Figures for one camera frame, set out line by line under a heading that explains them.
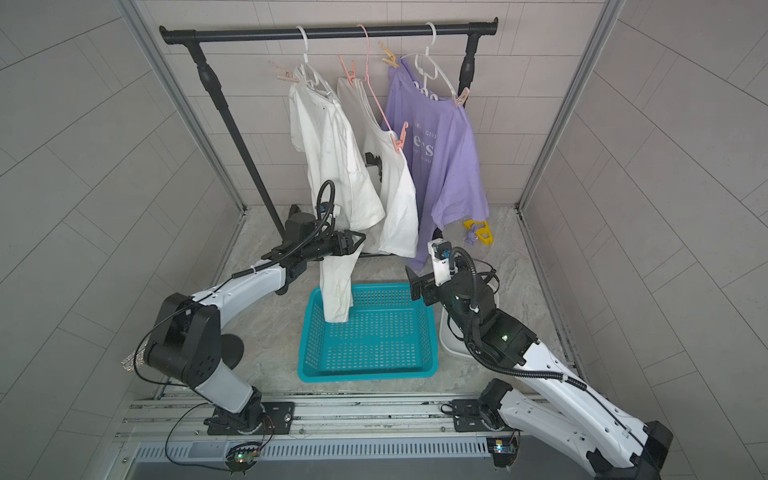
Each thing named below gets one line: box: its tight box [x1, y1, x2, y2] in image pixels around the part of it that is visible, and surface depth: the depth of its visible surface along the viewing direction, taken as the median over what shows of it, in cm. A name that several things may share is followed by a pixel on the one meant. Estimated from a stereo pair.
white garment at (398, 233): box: [338, 77, 419, 259], surface depth 71 cm
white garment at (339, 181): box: [288, 66, 385, 323], surface depth 75 cm
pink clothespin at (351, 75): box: [337, 54, 356, 87], surface depth 72 cm
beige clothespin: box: [378, 41, 401, 68], surface depth 74 cm
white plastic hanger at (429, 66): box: [401, 22, 457, 101], surface depth 63 cm
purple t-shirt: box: [383, 58, 490, 271], surface depth 72 cm
